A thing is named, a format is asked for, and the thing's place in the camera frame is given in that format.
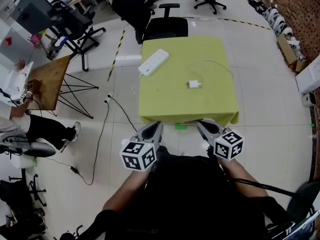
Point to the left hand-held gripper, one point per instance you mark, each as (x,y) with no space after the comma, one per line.
(138,156)

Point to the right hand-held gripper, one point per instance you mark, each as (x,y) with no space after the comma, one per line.
(228,145)

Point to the white charger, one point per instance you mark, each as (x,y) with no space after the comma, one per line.
(193,84)

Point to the white power strip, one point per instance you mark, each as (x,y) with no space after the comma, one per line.
(153,62)

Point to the person's left forearm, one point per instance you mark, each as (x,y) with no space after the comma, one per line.
(125,194)

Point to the person's right forearm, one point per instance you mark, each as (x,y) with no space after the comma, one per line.
(240,172)

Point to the black power adapter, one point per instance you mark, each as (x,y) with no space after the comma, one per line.
(74,169)

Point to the green floor tape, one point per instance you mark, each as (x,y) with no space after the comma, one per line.
(180,126)

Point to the yellow-green tablecloth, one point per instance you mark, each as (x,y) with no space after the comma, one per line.
(185,104)

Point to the person's black shirt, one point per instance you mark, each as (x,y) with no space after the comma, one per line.
(190,196)

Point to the white floor plug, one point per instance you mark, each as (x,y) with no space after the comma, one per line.
(108,97)

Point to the small white device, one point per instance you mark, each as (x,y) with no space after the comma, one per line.
(308,99)

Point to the dark green chair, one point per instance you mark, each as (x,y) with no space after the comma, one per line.
(303,201)

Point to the yellow-black floor tape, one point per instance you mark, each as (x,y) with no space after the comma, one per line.
(116,55)
(245,22)

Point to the large white box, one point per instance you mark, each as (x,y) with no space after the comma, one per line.
(308,76)

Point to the cardboard box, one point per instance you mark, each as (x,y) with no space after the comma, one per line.
(287,51)

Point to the black office chair with armrest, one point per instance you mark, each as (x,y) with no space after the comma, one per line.
(167,29)

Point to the row of white helmets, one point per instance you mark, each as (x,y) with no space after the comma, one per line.
(277,19)

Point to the grey cabinet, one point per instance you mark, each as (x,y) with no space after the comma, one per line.
(32,9)

